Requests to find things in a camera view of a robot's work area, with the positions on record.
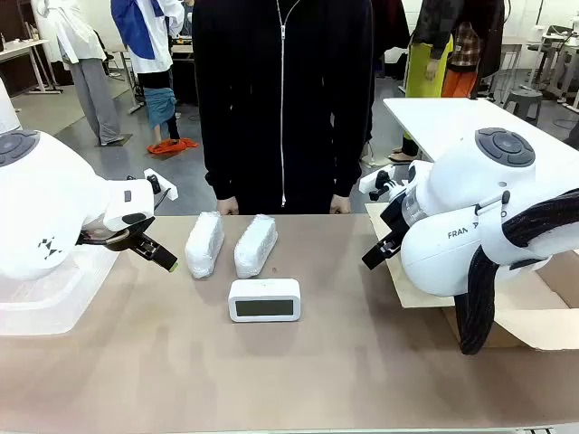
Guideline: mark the person's right hand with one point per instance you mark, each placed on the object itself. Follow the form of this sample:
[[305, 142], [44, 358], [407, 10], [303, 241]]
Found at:
[[227, 205]]

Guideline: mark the person's black zip jacket torso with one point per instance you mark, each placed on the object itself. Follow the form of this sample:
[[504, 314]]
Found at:
[[280, 90]]

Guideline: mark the background workbench with machines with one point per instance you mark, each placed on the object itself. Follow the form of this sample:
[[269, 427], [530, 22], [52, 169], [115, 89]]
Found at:
[[561, 59]]

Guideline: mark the bubble clock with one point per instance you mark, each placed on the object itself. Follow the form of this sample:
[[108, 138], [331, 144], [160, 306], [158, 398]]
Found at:
[[204, 246], [255, 248]]

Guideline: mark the person's left forearm black sleeve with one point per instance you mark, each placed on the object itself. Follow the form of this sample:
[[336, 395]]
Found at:
[[346, 176]]

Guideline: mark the figure with orange trousers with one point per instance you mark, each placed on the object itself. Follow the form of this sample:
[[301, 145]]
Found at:
[[459, 83]]

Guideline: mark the orange cloth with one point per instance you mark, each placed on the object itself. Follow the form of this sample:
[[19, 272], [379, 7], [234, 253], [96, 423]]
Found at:
[[169, 147]]

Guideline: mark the mannequin blue and white coat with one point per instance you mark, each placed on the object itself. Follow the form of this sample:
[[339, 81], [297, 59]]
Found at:
[[154, 36]]

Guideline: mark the white background table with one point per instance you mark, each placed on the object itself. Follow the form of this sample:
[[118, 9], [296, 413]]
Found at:
[[434, 122]]

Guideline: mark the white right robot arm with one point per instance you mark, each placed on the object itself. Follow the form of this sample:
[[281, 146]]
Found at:
[[475, 203]]

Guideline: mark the figure with yellow apron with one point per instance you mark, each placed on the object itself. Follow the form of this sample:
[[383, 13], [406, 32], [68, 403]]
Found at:
[[423, 68]]

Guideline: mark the white background desk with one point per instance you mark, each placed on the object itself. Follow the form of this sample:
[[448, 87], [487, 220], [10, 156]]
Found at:
[[27, 45]]

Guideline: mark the white digital alarm clock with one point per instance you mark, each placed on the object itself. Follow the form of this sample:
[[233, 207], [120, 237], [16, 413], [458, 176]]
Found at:
[[264, 298]]

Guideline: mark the dark clothed mannequin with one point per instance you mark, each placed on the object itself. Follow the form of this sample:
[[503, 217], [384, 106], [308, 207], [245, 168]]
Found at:
[[389, 36]]

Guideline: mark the figure white shirt grey trousers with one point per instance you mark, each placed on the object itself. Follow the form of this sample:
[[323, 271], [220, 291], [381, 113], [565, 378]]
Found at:
[[97, 99]]

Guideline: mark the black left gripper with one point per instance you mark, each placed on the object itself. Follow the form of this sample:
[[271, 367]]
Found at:
[[113, 239]]

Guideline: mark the open cardboard box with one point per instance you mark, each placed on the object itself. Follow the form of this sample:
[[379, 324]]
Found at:
[[534, 325]]

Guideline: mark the person's right forearm black sleeve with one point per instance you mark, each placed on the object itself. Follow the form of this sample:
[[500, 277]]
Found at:
[[221, 176]]

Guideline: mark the person's left hand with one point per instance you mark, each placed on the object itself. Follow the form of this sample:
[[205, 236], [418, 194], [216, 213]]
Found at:
[[340, 205]]

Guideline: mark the clear plastic container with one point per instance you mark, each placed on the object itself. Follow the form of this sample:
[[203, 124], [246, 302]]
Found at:
[[54, 303]]

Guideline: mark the grey plastic stool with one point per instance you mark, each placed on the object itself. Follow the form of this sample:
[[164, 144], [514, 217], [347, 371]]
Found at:
[[524, 101]]

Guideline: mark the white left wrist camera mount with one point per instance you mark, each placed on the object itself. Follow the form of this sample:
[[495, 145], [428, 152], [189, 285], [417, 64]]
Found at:
[[165, 190]]

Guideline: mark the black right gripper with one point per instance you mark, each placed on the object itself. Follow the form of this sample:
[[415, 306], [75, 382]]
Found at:
[[398, 226]]

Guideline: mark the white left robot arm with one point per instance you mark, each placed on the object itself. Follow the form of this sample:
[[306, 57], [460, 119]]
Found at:
[[45, 203]]

